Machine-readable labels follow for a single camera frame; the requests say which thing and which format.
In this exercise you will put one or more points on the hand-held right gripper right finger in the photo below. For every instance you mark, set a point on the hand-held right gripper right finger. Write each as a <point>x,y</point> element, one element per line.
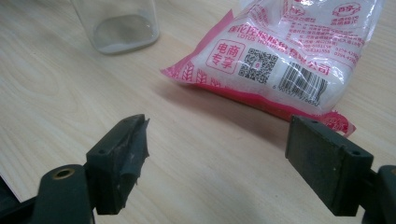
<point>327,165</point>

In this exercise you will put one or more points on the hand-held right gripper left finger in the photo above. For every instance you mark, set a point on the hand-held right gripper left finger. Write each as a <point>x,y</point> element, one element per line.
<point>115,161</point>

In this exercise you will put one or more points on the pink and white plastic bag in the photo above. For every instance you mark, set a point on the pink and white plastic bag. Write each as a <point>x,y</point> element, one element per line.
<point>280,56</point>

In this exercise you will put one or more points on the clear jar with hinged lid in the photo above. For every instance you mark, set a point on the clear jar with hinged lid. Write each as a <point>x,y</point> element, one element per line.
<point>121,31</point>

